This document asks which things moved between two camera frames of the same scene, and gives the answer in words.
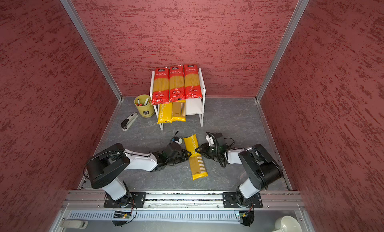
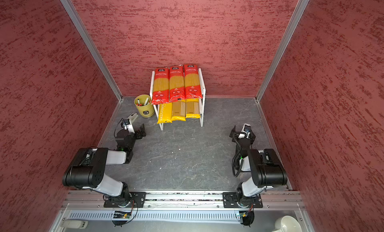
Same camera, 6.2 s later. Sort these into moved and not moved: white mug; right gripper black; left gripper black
Moved: left gripper black; right gripper black
Not moved: white mug
